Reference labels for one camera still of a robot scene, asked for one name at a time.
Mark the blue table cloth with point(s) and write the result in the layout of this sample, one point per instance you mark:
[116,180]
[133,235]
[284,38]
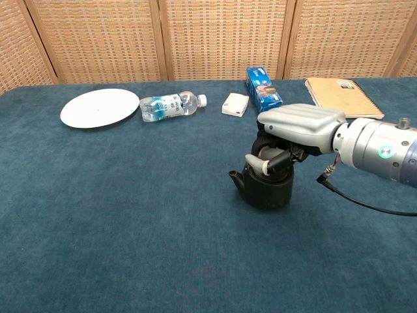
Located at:
[163,212]

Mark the clear plastic water bottle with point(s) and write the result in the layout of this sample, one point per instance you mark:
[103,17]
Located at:
[169,106]

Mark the woven folding screen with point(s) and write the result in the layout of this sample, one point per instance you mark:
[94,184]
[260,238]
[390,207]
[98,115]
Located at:
[208,37]

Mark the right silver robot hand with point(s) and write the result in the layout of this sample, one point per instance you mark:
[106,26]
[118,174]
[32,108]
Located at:
[294,130]

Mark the blue cookie box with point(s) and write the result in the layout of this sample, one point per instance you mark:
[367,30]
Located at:
[263,89]

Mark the brown spiral notebook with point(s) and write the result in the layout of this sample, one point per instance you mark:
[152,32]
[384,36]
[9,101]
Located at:
[345,97]

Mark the black teapot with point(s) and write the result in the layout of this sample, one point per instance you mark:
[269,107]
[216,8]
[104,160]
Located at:
[267,189]

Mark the white round plate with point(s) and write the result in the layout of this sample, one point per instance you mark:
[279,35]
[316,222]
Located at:
[99,108]

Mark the small white pink box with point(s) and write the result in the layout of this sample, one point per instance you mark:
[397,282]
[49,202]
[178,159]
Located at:
[235,104]

